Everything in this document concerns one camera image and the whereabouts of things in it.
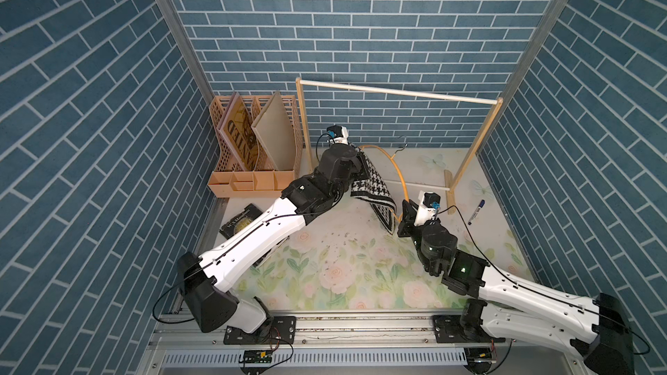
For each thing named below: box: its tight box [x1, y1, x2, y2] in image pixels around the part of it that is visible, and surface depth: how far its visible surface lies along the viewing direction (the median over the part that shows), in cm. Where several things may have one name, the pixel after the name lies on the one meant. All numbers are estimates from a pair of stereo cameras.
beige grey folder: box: [250, 91, 297, 172], surface depth 100 cm
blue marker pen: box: [467, 199, 486, 226], surface depth 102 cm
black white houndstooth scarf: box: [350, 147, 397, 236], surface depth 74 cm
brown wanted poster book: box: [217, 92, 259, 172], surface depth 100 cm
